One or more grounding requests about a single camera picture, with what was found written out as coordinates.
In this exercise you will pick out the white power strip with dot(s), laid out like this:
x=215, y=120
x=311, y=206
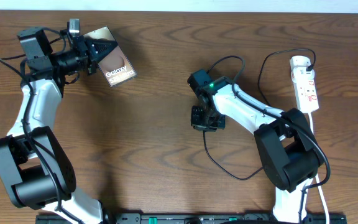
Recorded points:
x=305, y=89

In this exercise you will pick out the white charger adapter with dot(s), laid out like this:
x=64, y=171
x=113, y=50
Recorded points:
x=299, y=61

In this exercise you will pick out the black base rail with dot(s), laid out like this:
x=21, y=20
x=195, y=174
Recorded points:
x=136, y=218

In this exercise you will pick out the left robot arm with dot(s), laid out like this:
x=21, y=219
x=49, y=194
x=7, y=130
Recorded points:
x=34, y=168

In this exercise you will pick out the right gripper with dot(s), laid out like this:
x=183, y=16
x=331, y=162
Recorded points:
x=197, y=125

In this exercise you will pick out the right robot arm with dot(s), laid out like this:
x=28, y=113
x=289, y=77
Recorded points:
x=288, y=150

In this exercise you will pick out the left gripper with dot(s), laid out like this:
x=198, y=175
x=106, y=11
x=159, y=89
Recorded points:
x=81, y=47

